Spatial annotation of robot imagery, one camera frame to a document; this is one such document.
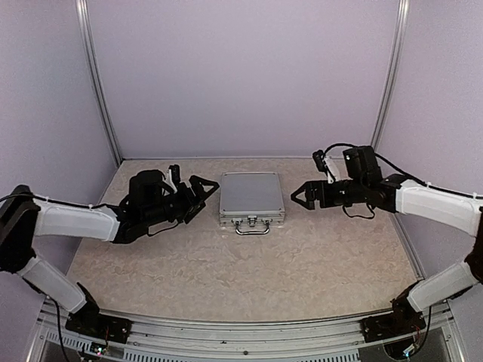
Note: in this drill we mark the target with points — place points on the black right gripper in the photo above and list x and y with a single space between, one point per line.
310 186

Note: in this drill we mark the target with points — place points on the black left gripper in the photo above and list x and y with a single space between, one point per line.
189 208

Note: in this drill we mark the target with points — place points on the aluminium poker set case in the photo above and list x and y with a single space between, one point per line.
251 202

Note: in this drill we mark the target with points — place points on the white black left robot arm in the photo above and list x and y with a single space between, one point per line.
153 197

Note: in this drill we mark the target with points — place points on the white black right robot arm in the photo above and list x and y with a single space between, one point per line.
406 194

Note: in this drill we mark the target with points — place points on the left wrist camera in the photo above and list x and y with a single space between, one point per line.
173 177

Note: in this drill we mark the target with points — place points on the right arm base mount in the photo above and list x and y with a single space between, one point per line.
376 328

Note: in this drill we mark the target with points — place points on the front aluminium rail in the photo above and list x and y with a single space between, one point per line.
165 339

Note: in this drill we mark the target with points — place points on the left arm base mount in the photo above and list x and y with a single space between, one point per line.
102 326

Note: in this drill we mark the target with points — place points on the right aluminium frame post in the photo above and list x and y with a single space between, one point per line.
392 72

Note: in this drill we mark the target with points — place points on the aluminium frame post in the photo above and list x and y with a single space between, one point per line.
93 68
392 72

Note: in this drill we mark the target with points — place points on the left aluminium frame post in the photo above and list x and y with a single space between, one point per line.
93 68

